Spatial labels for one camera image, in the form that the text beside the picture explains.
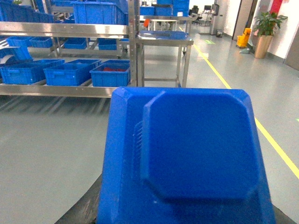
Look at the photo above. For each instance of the stainless steel flow rack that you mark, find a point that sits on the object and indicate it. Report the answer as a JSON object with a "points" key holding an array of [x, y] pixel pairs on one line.
{"points": [[93, 31]]}

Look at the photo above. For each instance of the green potted plant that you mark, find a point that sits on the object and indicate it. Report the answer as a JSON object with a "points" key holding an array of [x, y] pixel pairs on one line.
{"points": [[266, 24]]}

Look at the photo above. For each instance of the blue plastic block part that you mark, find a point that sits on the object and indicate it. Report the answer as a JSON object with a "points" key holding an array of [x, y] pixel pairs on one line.
{"points": [[183, 156]]}

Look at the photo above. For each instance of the orange caps pile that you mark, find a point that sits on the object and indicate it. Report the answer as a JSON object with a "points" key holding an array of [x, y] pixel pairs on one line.
{"points": [[108, 69]]}

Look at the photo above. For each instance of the yellow mop bucket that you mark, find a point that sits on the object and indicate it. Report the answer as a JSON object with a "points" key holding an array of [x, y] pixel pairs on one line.
{"points": [[242, 40]]}

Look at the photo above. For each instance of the stainless steel table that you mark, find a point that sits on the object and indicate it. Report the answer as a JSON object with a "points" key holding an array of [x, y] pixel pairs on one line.
{"points": [[181, 40]]}

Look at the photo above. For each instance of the blue plastic bin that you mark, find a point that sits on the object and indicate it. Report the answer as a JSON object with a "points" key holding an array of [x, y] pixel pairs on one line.
{"points": [[27, 72], [73, 73]]}

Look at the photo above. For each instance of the blue bin with orange caps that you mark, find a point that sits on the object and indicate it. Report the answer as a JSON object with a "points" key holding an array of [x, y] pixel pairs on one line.
{"points": [[111, 79]]}

